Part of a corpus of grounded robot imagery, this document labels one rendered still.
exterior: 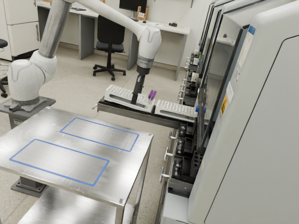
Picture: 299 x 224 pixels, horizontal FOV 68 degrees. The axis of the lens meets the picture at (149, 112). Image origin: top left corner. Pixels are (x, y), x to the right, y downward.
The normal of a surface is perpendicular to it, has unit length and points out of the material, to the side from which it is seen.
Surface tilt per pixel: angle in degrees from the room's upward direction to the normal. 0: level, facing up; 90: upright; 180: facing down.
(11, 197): 0
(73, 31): 90
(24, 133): 0
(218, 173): 90
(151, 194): 0
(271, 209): 90
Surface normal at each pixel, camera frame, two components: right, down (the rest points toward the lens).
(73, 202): 0.15, -0.86
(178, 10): -0.20, 0.45
